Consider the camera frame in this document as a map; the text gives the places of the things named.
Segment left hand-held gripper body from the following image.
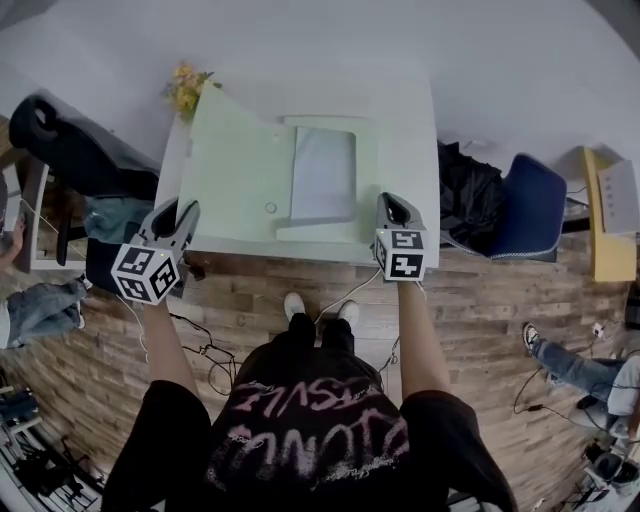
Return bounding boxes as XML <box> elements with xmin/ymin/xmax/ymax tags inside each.
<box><xmin>110</xmin><ymin>219</ymin><xmax>194</xmax><ymax>306</ymax></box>

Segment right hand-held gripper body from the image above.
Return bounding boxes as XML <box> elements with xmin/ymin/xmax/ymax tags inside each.
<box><xmin>371</xmin><ymin>219</ymin><xmax>430</xmax><ymax>284</ymax></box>

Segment pale green hinged item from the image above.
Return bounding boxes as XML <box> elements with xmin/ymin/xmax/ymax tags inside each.
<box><xmin>175</xmin><ymin>81</ymin><xmax>382</xmax><ymax>244</ymax></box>

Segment person's left forearm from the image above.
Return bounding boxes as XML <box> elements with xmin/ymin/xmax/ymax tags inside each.
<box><xmin>141</xmin><ymin>297</ymin><xmax>202</xmax><ymax>402</ymax></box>

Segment person's right forearm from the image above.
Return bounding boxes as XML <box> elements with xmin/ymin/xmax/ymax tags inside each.
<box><xmin>396</xmin><ymin>279</ymin><xmax>452</xmax><ymax>402</ymax></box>

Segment blue denim cloth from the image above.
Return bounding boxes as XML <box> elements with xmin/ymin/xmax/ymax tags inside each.
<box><xmin>83</xmin><ymin>196</ymin><xmax>154</xmax><ymax>245</ymax></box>

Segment black bag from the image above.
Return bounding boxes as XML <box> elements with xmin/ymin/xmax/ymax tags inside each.
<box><xmin>437</xmin><ymin>141</ymin><xmax>507</xmax><ymax>251</ymax></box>

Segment person's right white shoe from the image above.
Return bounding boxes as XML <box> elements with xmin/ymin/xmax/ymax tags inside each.
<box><xmin>336</xmin><ymin>299</ymin><xmax>361</xmax><ymax>326</ymax></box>

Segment person's white shoe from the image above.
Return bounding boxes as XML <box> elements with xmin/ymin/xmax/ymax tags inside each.
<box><xmin>283</xmin><ymin>291</ymin><xmax>307</xmax><ymax>323</ymax></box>
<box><xmin>336</xmin><ymin>299</ymin><xmax>361</xmax><ymax>326</ymax></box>

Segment black office chair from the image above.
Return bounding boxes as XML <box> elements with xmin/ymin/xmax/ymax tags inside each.
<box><xmin>8</xmin><ymin>93</ymin><xmax>162</xmax><ymax>267</ymax></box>

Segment person's black trousers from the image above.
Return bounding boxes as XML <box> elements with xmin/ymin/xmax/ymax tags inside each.
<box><xmin>287</xmin><ymin>312</ymin><xmax>356</xmax><ymax>357</ymax></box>

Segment person's left white shoe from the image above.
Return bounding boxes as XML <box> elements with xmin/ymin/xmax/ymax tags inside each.
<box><xmin>283</xmin><ymin>291</ymin><xmax>307</xmax><ymax>323</ymax></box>

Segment blue padded chair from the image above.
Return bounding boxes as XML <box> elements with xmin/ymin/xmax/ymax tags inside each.
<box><xmin>487</xmin><ymin>152</ymin><xmax>569</xmax><ymax>262</ymax></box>

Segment yellow flower bunch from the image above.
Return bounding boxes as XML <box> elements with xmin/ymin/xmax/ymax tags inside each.
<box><xmin>160</xmin><ymin>61</ymin><xmax>224</xmax><ymax>123</ymax></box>

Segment person's black printed shirt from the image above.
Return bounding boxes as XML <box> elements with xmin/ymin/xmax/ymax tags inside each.
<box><xmin>99</xmin><ymin>342</ymin><xmax>519</xmax><ymax>512</ymax></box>

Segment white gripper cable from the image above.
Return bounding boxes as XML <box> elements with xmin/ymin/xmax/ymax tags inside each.
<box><xmin>115</xmin><ymin>293</ymin><xmax>151</xmax><ymax>365</ymax></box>
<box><xmin>313</xmin><ymin>266</ymin><xmax>383</xmax><ymax>325</ymax></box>

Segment black floor cable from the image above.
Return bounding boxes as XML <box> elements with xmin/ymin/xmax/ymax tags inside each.
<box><xmin>512</xmin><ymin>366</ymin><xmax>609</xmax><ymax>432</ymax></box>
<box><xmin>168</xmin><ymin>311</ymin><xmax>240</xmax><ymax>397</ymax></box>

